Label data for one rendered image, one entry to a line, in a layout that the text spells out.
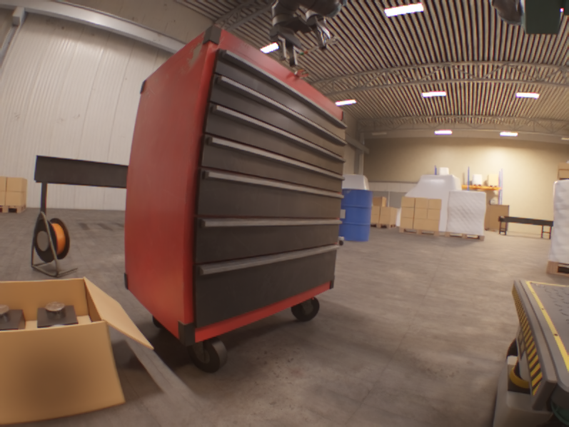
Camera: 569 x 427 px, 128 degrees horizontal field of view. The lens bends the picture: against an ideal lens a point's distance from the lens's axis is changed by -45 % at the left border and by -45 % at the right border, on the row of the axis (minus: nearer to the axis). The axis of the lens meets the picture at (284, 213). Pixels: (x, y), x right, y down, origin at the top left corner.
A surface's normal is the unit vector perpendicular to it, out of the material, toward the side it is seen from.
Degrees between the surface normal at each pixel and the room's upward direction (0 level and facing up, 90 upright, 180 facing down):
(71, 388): 90
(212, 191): 90
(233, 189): 90
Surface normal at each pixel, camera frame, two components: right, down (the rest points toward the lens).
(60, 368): 0.77, 0.07
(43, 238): 0.03, 0.04
